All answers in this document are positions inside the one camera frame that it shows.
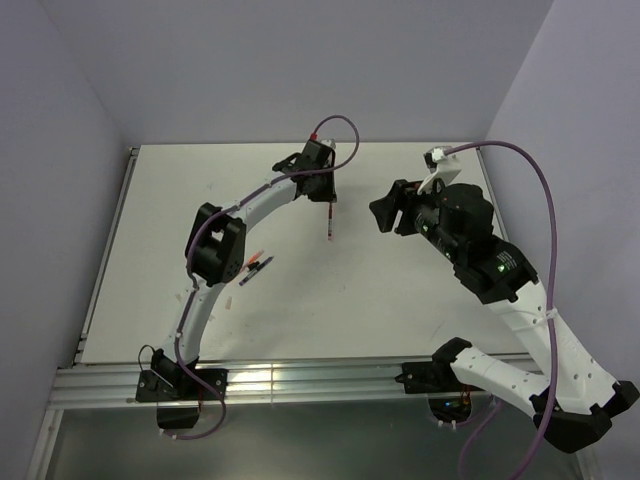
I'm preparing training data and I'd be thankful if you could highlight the orange pen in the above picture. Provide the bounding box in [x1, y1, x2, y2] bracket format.
[247, 250, 264, 264]

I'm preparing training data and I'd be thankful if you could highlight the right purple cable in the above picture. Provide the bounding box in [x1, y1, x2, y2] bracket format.
[444, 140, 560, 480]

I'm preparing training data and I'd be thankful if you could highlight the red pen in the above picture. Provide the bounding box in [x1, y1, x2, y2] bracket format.
[327, 202, 335, 241]

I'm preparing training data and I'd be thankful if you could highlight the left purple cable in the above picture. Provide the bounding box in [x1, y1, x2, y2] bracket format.
[172, 115, 361, 441]

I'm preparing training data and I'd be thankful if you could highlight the purple cable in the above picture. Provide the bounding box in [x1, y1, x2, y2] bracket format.
[172, 115, 361, 441]
[444, 140, 560, 480]

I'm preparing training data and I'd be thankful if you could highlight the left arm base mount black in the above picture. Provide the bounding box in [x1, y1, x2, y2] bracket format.
[134, 349, 229, 433]

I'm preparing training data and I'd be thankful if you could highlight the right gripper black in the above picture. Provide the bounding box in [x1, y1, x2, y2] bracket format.
[368, 174, 464, 262]

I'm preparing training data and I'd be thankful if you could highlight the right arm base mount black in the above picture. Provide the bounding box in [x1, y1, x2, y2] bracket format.
[394, 361, 473, 427]

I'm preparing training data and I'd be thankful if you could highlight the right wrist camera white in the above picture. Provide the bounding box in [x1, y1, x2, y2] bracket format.
[417, 146, 462, 195]

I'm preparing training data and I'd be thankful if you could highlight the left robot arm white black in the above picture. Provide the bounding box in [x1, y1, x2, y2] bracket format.
[135, 135, 336, 403]

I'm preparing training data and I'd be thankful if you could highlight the aluminium rail frame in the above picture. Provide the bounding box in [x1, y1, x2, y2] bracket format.
[47, 144, 571, 416]

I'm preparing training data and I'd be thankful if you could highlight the purple pen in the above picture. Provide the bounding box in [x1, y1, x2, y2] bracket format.
[239, 256, 274, 286]

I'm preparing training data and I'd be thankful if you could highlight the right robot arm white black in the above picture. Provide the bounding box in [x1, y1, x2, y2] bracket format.
[369, 180, 639, 453]

